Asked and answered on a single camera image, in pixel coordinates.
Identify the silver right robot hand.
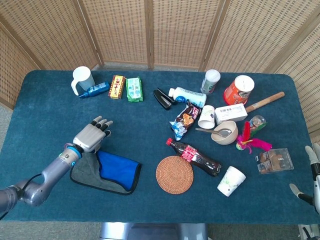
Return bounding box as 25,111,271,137
289,143,320,215

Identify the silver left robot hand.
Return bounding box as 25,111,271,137
72,115,114,154

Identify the grey and blue cloth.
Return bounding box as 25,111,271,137
69,149,142,196

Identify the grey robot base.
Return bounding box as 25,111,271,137
99,222,209,240

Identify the blue carpet table cover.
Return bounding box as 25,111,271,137
0,69,320,225

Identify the white black machine part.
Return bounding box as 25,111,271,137
297,223,320,240

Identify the blue spray bottle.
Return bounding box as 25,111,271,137
79,80,111,99

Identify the clear plastic pastry box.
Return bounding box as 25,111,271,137
254,147,295,175

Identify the red yellow carton box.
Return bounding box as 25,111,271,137
107,74,126,100

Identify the green wet wipes pack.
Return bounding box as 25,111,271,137
125,76,144,103

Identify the pink feather shuttlecock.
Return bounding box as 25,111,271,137
236,121,273,155

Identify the black stapler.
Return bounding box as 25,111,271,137
152,87,178,111

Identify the large white paper cup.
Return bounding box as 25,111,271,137
216,165,247,198

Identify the clear plastic jar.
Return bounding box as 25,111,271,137
249,115,267,132

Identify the round rattan coaster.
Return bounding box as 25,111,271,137
155,155,195,195

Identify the brown blue snack bag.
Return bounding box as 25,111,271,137
169,99,202,142

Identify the beige bowl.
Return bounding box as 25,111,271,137
211,120,239,146

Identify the white bottle blue label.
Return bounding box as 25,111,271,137
168,86,208,109

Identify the wicker folding screen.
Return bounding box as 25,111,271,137
0,0,320,136

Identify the white carton box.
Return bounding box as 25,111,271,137
214,103,249,125

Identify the cola bottle red label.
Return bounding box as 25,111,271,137
166,137,222,178

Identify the small white paper cup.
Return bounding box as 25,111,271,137
197,104,216,130

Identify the orange instant noodle cup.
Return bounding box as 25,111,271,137
223,75,255,106

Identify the white green lidded canister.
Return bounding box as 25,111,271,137
200,69,221,95

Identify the pale blue handled mug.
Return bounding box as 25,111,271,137
70,66,96,96

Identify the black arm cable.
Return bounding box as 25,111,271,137
0,173,43,221

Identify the wooden handled tool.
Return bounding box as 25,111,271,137
244,91,286,114

